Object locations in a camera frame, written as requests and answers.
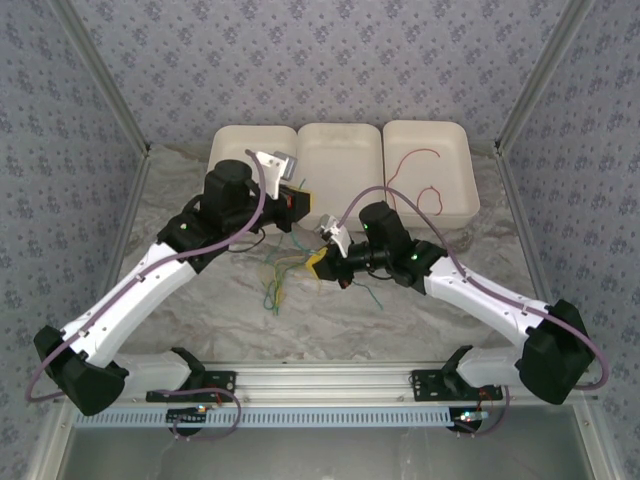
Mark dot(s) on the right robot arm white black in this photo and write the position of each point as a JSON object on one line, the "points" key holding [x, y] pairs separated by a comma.
{"points": [[480, 300]]}

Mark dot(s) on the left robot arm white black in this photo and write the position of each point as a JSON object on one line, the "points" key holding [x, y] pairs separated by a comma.
{"points": [[150, 295]]}

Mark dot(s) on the white plastic tray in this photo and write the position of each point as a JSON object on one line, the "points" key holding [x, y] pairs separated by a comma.
{"points": [[337, 165], [235, 145], [450, 175]]}

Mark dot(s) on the steel lower panel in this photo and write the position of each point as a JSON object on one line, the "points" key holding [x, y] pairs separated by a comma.
{"points": [[320, 455]]}

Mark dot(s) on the right black controller board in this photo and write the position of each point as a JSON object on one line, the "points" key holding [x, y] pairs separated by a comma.
{"points": [[467, 417]]}

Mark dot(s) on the black controller board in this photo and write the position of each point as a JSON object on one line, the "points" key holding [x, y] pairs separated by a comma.
{"points": [[467, 417], [187, 416]]}

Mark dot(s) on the left black controller board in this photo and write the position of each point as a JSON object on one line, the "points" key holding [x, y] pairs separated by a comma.
{"points": [[187, 416]]}

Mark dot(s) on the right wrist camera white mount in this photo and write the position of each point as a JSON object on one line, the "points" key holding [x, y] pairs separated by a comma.
{"points": [[332, 225]]}

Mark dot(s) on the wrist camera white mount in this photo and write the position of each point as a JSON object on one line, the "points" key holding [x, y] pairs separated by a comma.
{"points": [[272, 170], [332, 225]]}

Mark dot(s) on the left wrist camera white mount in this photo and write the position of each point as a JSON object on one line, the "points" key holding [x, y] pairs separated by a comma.
{"points": [[272, 170]]}

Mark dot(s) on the left aluminium side rail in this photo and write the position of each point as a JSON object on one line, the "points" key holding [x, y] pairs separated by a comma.
{"points": [[129, 210]]}

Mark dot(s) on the aluminium side rail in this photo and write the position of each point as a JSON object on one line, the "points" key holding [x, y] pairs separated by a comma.
{"points": [[517, 200], [129, 210]]}

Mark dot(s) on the aluminium mounting rail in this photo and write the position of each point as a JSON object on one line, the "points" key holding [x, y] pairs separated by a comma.
{"points": [[325, 382]]}

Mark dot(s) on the right aluminium side rail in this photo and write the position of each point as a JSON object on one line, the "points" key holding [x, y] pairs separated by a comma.
{"points": [[517, 200]]}

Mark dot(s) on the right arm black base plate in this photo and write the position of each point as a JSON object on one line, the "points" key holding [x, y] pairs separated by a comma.
{"points": [[425, 385]]}

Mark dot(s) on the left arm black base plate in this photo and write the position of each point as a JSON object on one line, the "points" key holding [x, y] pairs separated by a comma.
{"points": [[227, 384]]}

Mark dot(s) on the left aluminium frame post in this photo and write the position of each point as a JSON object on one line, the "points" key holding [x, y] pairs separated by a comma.
{"points": [[102, 75]]}

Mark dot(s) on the aluminium frame post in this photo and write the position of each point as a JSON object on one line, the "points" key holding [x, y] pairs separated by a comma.
{"points": [[102, 75], [542, 75]]}

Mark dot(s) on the right aluminium frame post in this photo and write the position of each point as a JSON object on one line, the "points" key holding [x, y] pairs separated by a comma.
{"points": [[542, 75]]}

